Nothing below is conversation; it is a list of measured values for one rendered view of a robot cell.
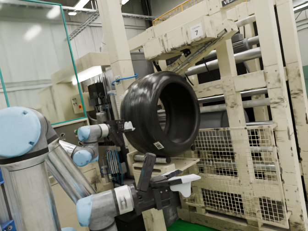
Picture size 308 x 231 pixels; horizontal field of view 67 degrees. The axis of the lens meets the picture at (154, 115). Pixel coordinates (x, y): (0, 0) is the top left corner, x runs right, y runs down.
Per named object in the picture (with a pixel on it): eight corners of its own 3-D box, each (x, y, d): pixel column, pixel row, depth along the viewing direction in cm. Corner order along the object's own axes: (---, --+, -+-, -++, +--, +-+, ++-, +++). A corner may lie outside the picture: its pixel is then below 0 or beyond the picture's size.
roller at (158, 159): (135, 162, 177) (132, 158, 175) (138, 157, 179) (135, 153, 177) (169, 165, 152) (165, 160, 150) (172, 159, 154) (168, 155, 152)
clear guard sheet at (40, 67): (13, 133, 159) (-21, -7, 152) (85, 118, 197) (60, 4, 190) (14, 133, 158) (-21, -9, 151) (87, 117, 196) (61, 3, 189)
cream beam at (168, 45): (145, 61, 194) (141, 43, 193) (164, 60, 211) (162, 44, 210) (206, 37, 150) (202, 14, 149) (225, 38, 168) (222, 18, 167)
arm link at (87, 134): (77, 141, 123) (75, 126, 123) (95, 139, 131) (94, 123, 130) (84, 143, 118) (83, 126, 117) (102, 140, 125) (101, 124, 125)
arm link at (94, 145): (80, 165, 118) (78, 144, 117) (86, 159, 129) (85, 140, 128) (95, 164, 118) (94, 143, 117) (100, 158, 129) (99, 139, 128)
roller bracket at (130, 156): (129, 166, 175) (126, 153, 175) (164, 151, 203) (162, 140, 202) (131, 166, 173) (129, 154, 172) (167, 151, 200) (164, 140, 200)
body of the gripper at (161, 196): (169, 198, 75) (133, 210, 72) (162, 172, 76) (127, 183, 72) (177, 204, 68) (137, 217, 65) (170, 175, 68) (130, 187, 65)
